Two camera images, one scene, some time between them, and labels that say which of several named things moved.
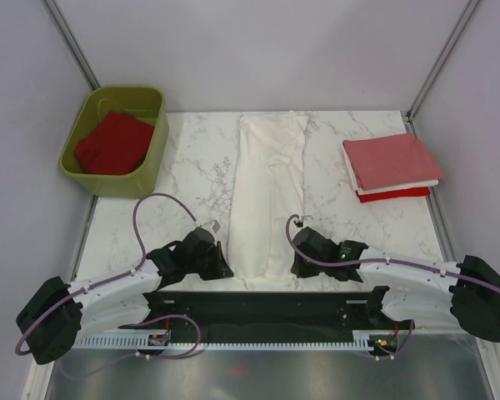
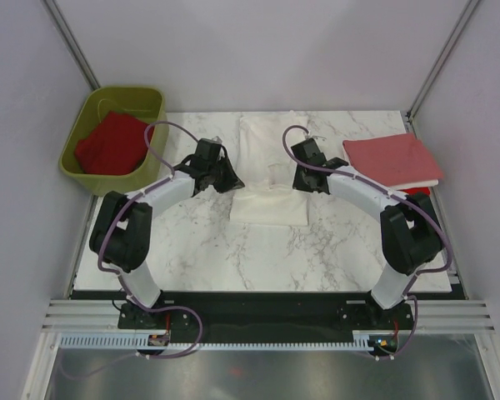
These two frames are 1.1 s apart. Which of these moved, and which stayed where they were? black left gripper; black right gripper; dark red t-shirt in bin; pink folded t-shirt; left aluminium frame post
Moved: black left gripper; black right gripper
Stayed: pink folded t-shirt; dark red t-shirt in bin; left aluminium frame post
